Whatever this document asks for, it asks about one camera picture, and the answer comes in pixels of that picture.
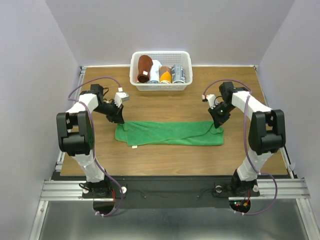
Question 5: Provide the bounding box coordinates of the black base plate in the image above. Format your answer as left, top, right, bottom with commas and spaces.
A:
76, 176, 245, 214

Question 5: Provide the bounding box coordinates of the grey patterned rolled towel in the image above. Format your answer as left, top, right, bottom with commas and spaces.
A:
171, 64, 186, 84

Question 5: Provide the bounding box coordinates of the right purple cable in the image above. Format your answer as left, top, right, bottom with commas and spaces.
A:
201, 79, 278, 216

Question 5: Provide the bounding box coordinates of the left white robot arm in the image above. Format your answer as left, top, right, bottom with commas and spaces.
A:
56, 84, 130, 198

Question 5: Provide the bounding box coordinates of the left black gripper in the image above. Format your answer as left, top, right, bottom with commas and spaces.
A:
93, 99, 125, 124

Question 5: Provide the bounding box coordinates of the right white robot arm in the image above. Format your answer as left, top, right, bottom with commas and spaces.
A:
202, 79, 286, 196

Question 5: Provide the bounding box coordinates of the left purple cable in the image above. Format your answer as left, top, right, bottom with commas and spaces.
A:
67, 76, 126, 218

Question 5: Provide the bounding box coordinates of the white blue rolled towel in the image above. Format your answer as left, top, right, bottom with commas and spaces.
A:
147, 59, 162, 84

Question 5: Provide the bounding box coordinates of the purple cable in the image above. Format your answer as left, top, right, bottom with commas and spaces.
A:
201, 79, 278, 216
67, 76, 126, 218

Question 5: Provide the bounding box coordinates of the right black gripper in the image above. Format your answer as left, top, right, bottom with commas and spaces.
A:
208, 101, 236, 128

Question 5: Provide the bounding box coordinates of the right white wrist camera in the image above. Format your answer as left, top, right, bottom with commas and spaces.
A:
201, 94, 220, 109

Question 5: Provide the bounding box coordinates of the white plastic basket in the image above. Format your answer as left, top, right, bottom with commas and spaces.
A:
129, 50, 193, 91

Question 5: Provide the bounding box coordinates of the brown orange rolled towel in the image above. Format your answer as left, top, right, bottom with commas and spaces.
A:
159, 66, 172, 84

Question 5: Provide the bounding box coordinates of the green towel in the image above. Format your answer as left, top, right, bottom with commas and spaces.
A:
114, 121, 225, 147

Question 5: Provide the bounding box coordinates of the aluminium frame rail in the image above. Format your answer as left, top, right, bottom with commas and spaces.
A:
29, 64, 95, 240

